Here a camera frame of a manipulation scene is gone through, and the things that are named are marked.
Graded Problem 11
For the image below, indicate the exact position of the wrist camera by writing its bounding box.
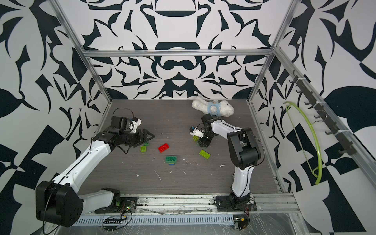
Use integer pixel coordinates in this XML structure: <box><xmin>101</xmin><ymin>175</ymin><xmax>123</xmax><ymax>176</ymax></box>
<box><xmin>128</xmin><ymin>117</ymin><xmax>142</xmax><ymax>133</ymax></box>
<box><xmin>190</xmin><ymin>126</ymin><xmax>204</xmax><ymax>138</ymax></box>

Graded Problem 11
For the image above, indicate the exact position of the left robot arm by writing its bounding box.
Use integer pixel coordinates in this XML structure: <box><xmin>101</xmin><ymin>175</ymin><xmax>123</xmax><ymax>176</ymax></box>
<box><xmin>36</xmin><ymin>116</ymin><xmax>155</xmax><ymax>227</ymax></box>

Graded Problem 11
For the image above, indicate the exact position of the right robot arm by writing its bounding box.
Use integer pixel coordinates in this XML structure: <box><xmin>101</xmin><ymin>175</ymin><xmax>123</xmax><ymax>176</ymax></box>
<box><xmin>190</xmin><ymin>114</ymin><xmax>261</xmax><ymax>209</ymax></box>

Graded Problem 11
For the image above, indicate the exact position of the black connector box left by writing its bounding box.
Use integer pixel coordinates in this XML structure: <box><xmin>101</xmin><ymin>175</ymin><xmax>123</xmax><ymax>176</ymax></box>
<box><xmin>102</xmin><ymin>217</ymin><xmax>122</xmax><ymax>226</ymax></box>

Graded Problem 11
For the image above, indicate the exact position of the black connector box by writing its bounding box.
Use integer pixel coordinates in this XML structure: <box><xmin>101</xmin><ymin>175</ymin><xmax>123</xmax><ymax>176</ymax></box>
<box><xmin>233</xmin><ymin>217</ymin><xmax>250</xmax><ymax>231</ymax></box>
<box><xmin>102</xmin><ymin>217</ymin><xmax>122</xmax><ymax>226</ymax></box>

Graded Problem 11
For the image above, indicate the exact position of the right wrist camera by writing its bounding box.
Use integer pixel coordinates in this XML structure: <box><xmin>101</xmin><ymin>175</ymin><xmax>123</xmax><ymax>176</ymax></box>
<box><xmin>190</xmin><ymin>126</ymin><xmax>204</xmax><ymax>138</ymax></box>

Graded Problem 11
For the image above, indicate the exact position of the white plush toy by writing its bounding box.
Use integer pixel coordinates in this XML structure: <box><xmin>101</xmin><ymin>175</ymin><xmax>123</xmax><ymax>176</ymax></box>
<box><xmin>192</xmin><ymin>97</ymin><xmax>235</xmax><ymax>117</ymax></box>

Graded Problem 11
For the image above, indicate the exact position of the black wall hook rack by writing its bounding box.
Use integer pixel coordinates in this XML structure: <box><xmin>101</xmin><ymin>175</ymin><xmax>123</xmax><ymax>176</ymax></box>
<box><xmin>291</xmin><ymin>70</ymin><xmax>357</xmax><ymax>156</ymax></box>

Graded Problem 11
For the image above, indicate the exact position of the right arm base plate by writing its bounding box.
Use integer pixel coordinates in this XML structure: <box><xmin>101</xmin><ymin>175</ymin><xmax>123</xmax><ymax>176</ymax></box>
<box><xmin>213</xmin><ymin>193</ymin><xmax>257</xmax><ymax>212</ymax></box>

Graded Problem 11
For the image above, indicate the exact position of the dark green long lego brick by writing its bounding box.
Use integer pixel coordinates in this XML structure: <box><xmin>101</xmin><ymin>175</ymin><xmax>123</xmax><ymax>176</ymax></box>
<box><xmin>165</xmin><ymin>156</ymin><xmax>177</xmax><ymax>163</ymax></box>

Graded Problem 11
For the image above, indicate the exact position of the green plastic hanger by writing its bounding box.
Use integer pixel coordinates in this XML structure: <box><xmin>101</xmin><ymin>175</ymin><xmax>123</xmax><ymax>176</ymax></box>
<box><xmin>284</xmin><ymin>101</ymin><xmax>323</xmax><ymax>185</ymax></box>

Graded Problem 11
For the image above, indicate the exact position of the black connector box right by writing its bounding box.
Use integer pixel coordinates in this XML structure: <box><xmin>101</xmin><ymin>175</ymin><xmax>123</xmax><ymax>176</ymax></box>
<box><xmin>233</xmin><ymin>217</ymin><xmax>250</xmax><ymax>231</ymax></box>

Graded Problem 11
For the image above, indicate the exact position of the red lego brick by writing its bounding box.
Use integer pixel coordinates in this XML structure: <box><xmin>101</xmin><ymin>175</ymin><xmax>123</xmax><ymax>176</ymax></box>
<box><xmin>158</xmin><ymin>143</ymin><xmax>169</xmax><ymax>153</ymax></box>

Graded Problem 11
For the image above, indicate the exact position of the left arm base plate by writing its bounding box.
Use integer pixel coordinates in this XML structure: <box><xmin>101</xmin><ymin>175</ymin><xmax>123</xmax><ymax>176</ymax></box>
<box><xmin>95</xmin><ymin>197</ymin><xmax>138</xmax><ymax>214</ymax></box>

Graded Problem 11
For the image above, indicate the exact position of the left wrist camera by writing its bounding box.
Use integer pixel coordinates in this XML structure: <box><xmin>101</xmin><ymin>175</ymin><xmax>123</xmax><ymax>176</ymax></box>
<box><xmin>128</xmin><ymin>117</ymin><xmax>142</xmax><ymax>133</ymax></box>

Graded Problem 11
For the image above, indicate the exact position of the lime long lego brick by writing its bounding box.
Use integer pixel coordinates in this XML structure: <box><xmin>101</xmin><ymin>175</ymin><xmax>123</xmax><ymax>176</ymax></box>
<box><xmin>199</xmin><ymin>150</ymin><xmax>211</xmax><ymax>160</ymax></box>

